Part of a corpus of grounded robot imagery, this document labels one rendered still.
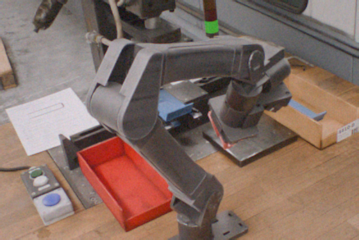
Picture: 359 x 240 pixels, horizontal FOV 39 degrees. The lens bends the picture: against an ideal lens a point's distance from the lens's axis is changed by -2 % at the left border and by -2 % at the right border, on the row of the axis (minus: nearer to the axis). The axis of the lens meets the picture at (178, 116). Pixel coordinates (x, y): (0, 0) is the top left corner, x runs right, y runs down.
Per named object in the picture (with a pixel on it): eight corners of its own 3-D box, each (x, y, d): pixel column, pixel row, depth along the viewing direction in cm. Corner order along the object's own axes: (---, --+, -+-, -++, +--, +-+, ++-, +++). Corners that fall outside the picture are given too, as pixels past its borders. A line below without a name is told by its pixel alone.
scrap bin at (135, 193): (125, 232, 102) (120, 210, 99) (81, 172, 122) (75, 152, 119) (177, 208, 107) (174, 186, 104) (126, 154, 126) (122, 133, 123)
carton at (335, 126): (320, 153, 118) (321, 125, 114) (255, 111, 138) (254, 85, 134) (359, 133, 123) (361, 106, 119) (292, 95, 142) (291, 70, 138)
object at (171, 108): (168, 124, 120) (167, 113, 118) (140, 99, 131) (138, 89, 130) (194, 113, 122) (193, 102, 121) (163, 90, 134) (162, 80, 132)
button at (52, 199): (47, 214, 107) (45, 206, 106) (41, 203, 110) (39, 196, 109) (65, 206, 109) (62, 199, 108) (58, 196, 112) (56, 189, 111)
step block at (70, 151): (70, 171, 123) (61, 140, 118) (66, 165, 125) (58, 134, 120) (95, 160, 125) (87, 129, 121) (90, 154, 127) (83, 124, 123)
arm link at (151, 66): (233, 31, 92) (88, 40, 72) (273, 43, 86) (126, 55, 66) (224, 96, 96) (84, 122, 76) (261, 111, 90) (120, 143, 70)
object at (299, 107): (305, 131, 125) (305, 120, 123) (267, 106, 137) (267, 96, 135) (326, 121, 127) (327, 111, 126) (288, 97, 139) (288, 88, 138)
